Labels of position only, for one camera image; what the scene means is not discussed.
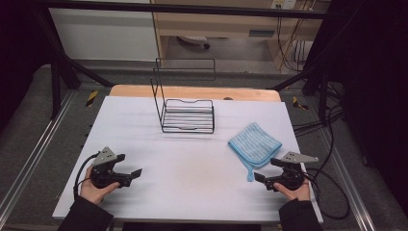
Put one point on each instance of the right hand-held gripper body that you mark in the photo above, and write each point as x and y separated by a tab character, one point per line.
291	178

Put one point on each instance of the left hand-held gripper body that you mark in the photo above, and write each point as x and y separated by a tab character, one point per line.
102	174

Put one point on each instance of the blue striped cloth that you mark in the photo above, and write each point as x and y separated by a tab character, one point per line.
255	144

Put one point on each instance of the person's right hand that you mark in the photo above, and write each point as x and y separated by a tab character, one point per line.
300	195

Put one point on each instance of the person's left hand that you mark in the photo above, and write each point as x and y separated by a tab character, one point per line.
91	192

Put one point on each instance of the yellow black tape strip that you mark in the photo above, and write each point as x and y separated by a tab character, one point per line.
300	104
92	97

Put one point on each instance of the black metal stand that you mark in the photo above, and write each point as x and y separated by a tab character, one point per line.
323	96
55	86

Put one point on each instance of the white cabinet panel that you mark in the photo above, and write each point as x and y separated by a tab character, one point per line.
102	35

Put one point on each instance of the white chair base with caster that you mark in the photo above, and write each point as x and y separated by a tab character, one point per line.
194	40

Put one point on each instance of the light wooden desk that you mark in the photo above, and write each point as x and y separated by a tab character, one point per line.
218	24

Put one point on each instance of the aluminium floor rail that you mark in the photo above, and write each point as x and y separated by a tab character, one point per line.
35	154
348	179

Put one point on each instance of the white wall socket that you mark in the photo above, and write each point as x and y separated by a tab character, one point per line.
284	4

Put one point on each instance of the black horizontal frame bar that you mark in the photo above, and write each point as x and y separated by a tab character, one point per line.
192	9

